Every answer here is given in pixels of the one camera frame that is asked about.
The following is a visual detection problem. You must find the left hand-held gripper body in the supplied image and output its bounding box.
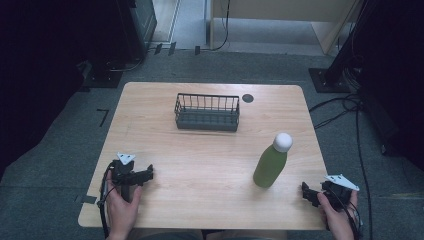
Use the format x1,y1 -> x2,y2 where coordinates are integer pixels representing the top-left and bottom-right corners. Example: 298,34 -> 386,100
109,152 -> 144,203

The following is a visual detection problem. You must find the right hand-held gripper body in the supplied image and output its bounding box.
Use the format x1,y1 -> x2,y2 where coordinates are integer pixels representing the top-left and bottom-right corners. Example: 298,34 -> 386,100
320,173 -> 361,212

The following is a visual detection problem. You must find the green bottle with white cap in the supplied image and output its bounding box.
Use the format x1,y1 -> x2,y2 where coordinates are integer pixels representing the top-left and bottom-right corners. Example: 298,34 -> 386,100
252,131 -> 294,189

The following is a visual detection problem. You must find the dark wire basket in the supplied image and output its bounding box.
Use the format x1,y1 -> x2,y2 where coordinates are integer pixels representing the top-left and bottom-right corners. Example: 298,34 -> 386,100
173,92 -> 241,133

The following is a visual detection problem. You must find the person's right hand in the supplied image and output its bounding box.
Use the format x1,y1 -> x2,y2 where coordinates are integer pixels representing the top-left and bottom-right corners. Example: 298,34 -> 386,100
316,189 -> 360,240

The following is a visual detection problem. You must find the person's left hand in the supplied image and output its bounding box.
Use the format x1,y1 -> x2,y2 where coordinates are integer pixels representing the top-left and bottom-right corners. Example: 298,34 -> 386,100
105,170 -> 144,240

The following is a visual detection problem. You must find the black metal stand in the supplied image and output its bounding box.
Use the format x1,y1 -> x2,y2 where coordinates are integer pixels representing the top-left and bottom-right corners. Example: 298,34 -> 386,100
307,0 -> 384,94

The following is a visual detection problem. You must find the dark cabinet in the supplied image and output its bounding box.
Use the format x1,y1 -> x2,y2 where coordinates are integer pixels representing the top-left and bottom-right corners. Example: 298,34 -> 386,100
114,0 -> 158,63

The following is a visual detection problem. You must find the light wooden furniture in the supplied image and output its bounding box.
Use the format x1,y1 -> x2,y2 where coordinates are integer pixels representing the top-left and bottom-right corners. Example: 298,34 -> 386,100
209,0 -> 364,56

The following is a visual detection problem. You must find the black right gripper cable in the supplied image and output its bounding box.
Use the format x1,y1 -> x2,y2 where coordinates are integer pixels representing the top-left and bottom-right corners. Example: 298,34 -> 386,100
329,189 -> 365,240

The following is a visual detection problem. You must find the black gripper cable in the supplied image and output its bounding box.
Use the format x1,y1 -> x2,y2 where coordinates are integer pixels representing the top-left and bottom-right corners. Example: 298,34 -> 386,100
96,162 -> 118,240
329,189 -> 365,240

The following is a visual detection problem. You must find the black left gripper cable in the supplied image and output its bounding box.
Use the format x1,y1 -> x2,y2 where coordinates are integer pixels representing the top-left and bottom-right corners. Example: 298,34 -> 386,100
96,162 -> 118,240

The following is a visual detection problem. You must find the black floor cable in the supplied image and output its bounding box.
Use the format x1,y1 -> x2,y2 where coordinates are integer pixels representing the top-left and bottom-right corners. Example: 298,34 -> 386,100
308,93 -> 374,240

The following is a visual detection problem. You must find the black stand base plate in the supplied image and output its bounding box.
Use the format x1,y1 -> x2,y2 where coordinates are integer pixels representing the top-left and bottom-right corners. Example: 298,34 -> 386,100
77,59 -> 125,90

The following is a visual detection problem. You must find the black hanging cable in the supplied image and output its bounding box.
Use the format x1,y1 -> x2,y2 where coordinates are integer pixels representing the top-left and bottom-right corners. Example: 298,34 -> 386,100
199,0 -> 232,53

